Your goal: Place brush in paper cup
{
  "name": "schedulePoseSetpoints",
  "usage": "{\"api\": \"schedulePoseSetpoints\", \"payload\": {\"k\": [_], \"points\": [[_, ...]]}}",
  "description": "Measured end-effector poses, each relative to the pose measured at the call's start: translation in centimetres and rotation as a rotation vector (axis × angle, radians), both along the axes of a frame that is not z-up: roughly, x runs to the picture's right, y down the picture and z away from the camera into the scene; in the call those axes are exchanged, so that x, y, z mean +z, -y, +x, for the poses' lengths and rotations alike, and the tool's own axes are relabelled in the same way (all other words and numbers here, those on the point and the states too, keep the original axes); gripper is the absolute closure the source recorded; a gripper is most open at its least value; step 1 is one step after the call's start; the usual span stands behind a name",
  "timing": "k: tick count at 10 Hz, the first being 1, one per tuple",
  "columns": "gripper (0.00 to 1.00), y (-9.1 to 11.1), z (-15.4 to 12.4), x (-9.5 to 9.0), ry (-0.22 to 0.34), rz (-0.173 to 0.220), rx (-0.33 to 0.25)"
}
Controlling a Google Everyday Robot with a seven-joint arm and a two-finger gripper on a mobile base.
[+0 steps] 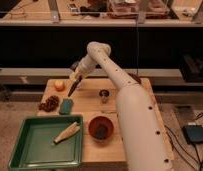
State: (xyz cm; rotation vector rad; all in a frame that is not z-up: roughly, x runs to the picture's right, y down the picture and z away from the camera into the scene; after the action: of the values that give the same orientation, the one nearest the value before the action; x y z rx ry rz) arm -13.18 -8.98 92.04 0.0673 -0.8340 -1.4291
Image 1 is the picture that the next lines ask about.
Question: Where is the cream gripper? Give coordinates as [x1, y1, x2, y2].
[71, 61, 89, 81]

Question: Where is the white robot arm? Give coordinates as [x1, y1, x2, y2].
[68, 42, 174, 171]

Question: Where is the small metal cup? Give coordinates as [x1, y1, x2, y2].
[99, 89, 110, 103]

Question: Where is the orange fruit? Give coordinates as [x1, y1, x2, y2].
[54, 80, 65, 91]

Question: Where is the wooden cutting board table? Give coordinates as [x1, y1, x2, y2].
[42, 78, 174, 165]

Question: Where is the teal sponge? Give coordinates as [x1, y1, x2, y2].
[59, 99, 73, 115]

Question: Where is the bunch of dark grapes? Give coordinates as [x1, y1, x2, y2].
[38, 95, 59, 112]

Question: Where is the corn cob toy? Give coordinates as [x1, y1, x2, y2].
[53, 122, 80, 144]

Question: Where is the red-brown bowl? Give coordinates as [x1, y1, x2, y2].
[88, 116, 114, 142]

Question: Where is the green plastic tray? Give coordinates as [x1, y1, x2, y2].
[8, 115, 83, 171]

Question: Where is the black foot pedal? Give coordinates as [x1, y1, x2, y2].
[182, 125, 203, 144]

